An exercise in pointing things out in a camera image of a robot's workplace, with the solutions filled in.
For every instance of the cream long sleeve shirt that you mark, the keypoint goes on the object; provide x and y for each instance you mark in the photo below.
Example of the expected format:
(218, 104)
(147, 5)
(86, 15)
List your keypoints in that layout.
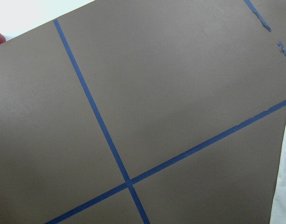
(278, 212)

